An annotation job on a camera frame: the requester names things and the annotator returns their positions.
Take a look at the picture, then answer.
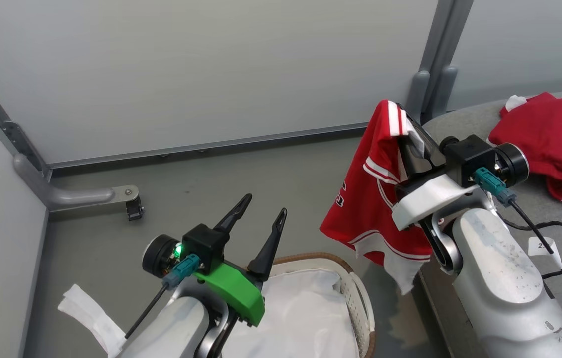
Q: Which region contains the white paper cable label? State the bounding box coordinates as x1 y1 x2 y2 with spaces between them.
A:
528 236 562 269

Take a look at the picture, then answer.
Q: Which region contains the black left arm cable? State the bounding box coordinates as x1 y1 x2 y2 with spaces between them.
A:
124 253 201 340

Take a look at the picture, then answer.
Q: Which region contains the grey curved partition foot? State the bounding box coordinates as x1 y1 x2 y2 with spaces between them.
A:
12 153 140 211

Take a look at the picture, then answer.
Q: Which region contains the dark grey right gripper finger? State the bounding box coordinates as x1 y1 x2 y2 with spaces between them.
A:
401 105 446 167

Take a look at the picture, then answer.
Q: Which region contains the small black caster wheel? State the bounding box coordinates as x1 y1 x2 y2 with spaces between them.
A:
126 196 145 222

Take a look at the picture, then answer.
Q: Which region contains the grey partition bottom rail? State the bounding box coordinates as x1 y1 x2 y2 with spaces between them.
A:
46 122 372 171

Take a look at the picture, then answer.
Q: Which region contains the grey double partition post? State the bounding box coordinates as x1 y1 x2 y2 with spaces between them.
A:
405 0 475 126

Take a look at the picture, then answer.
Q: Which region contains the white woven laundry basket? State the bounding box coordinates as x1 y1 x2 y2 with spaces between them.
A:
261 252 377 358

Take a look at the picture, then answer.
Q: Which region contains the white paper tag strip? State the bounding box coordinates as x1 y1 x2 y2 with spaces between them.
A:
57 283 128 357

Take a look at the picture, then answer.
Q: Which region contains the white basket liner cloth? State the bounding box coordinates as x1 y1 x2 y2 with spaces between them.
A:
221 268 361 358

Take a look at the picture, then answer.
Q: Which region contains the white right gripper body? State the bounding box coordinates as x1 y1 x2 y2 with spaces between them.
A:
392 149 481 231

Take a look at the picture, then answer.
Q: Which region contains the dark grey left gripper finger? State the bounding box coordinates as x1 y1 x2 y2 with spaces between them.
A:
247 208 288 282
214 193 253 234

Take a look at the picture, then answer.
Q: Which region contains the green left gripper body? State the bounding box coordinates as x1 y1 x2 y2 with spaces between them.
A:
196 259 266 328

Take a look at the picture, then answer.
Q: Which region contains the red white-striped jersey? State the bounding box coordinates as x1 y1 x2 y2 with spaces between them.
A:
320 100 433 296

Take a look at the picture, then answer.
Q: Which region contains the red garment with white collar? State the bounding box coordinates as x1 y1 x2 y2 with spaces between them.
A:
487 92 562 204

